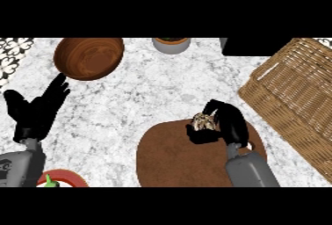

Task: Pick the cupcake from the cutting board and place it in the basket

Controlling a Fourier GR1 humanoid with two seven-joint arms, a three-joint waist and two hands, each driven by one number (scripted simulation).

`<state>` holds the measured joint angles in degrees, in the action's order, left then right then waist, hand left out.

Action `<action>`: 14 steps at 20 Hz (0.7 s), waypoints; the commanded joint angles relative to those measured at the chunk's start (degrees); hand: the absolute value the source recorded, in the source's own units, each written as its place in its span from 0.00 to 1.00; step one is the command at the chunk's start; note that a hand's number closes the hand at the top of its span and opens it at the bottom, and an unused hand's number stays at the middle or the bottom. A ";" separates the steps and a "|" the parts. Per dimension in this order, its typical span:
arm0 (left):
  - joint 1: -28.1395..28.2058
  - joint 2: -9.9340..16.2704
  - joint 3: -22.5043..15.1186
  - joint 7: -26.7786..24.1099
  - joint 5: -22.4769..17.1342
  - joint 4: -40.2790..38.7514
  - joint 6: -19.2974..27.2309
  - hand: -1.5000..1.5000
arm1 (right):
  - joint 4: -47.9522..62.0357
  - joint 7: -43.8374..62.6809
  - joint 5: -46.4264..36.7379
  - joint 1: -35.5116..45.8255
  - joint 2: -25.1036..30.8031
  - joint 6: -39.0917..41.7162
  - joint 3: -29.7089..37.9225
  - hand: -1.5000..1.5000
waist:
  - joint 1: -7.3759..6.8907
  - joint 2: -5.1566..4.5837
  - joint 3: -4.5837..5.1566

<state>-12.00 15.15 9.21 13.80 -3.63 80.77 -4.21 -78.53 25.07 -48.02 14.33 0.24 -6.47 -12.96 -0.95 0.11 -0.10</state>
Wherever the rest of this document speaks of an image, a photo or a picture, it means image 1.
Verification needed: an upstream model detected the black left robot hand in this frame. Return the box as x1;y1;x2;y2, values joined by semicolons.
3;73;71;144

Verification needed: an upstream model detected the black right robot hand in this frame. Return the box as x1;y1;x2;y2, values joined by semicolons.
186;98;251;145

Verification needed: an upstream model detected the cupcake with pale frosting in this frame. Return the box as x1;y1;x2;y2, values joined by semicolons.
191;112;219;133

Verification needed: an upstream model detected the wicker basket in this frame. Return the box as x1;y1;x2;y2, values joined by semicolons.
238;37;332;185

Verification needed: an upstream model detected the brown oval cutting board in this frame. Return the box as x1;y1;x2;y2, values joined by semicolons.
136;118;269;188

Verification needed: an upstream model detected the black and white patterned tile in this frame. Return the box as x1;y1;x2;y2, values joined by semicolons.
0;37;36;89

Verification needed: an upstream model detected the brown wooden bowl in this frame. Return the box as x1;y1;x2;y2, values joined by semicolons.
52;37;126;82

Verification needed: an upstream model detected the red rimmed plate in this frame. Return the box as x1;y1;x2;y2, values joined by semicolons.
36;169;92;188

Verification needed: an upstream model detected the green vegetable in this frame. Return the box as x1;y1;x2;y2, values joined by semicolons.
43;173;61;188

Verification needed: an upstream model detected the black appliance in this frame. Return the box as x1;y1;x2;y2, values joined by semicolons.
220;37;297;57

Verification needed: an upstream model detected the grey plant pot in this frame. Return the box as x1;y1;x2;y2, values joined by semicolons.
151;37;192;55

